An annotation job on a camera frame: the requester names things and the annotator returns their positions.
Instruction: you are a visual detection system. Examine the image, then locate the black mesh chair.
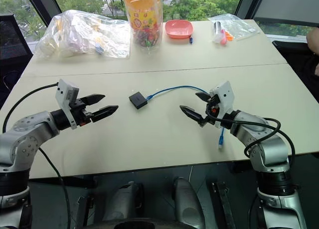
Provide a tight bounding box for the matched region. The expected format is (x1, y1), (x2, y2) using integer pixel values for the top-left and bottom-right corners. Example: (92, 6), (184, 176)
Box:
(0, 13), (33, 65)

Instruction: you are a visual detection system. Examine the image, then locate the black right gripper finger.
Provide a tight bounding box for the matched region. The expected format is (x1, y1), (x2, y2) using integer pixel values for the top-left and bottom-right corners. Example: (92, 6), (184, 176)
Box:
(179, 105), (208, 128)
(195, 91), (213, 103)

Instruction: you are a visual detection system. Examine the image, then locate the large clear plastic bag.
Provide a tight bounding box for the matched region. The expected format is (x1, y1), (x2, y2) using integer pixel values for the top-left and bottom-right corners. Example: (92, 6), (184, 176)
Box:
(34, 9), (132, 59)

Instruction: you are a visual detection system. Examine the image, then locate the grey rounded shape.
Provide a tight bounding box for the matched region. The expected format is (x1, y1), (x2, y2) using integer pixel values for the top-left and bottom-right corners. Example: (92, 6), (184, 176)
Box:
(172, 177), (207, 227)
(103, 181), (144, 226)

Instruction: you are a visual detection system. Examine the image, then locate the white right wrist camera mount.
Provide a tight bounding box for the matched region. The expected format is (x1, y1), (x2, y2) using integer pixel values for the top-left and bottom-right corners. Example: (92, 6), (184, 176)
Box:
(209, 80), (236, 129)

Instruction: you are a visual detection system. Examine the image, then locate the blue cable with black adapter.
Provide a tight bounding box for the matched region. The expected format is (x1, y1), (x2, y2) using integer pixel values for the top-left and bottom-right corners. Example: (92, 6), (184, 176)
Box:
(146, 85), (226, 151)

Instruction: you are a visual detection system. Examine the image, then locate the black window frame post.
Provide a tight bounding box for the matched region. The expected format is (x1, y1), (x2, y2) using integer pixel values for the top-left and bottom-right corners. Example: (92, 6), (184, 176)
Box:
(23, 0), (62, 28)
(235, 0), (255, 19)

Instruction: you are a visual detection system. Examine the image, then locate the black plastic cable connector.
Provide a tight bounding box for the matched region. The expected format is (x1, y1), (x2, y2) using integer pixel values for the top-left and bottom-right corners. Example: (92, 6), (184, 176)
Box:
(128, 91), (149, 111)

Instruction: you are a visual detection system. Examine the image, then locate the seated person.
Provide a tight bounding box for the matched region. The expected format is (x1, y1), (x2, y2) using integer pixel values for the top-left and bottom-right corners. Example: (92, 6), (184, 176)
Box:
(293, 26), (319, 101)

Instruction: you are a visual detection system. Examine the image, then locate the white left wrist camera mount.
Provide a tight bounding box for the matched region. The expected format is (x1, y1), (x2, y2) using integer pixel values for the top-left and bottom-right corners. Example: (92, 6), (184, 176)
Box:
(55, 79), (80, 130)

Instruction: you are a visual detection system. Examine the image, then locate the pink plastic bowl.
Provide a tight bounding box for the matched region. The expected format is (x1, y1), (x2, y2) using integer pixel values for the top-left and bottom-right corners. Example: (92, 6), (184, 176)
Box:
(164, 19), (194, 40)

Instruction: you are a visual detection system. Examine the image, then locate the pink plastic piece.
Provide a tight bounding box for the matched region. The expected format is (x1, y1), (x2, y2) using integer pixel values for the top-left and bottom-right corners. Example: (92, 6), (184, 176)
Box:
(219, 29), (228, 46)

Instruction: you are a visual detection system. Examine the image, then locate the silver metal cylinder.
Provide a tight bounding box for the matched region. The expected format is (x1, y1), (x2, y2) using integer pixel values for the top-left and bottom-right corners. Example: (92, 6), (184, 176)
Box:
(213, 21), (223, 38)

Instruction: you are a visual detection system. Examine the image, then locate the tall clear plastic jar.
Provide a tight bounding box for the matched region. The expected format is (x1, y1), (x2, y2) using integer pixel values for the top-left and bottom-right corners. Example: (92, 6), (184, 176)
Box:
(123, 0), (164, 54)

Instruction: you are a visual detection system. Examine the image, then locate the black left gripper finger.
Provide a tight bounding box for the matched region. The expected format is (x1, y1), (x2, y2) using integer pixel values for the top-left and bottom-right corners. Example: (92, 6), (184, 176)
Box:
(89, 105), (119, 123)
(79, 94), (106, 106)

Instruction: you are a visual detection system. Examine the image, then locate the black flat strap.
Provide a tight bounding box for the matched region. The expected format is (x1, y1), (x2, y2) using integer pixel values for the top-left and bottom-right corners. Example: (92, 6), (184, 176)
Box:
(210, 181), (237, 229)

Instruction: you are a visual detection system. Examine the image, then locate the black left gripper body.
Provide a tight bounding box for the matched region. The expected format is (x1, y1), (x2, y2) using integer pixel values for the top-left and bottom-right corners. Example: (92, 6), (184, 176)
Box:
(68, 98), (94, 127)

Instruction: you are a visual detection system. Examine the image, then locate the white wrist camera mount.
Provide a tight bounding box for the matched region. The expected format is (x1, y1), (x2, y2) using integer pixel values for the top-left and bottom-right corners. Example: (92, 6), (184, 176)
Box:
(209, 80), (236, 129)
(55, 79), (80, 130)

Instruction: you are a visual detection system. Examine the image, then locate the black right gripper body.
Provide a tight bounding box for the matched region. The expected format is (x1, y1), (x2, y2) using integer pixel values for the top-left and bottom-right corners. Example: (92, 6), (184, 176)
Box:
(205, 94), (223, 126)

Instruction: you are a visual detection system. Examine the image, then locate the small clear zip bag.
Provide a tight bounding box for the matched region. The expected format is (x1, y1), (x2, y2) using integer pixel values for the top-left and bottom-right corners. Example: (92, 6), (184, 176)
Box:
(207, 13), (261, 43)

